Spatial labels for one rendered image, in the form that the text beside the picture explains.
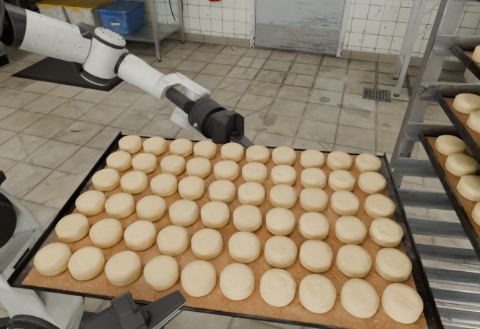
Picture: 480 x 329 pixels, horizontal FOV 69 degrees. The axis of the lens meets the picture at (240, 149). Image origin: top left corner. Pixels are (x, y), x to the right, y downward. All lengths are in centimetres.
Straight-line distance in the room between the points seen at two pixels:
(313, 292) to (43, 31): 78
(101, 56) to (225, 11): 361
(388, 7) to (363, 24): 28
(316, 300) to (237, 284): 11
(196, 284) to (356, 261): 24
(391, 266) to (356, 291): 7
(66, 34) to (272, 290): 73
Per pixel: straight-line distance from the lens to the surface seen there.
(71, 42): 96
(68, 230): 65
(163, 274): 55
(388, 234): 63
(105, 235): 62
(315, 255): 57
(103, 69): 98
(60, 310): 112
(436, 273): 117
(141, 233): 60
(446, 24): 73
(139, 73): 97
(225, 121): 79
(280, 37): 443
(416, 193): 93
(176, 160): 73
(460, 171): 72
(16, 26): 93
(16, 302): 109
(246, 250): 56
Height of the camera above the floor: 153
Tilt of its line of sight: 36 degrees down
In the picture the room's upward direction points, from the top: straight up
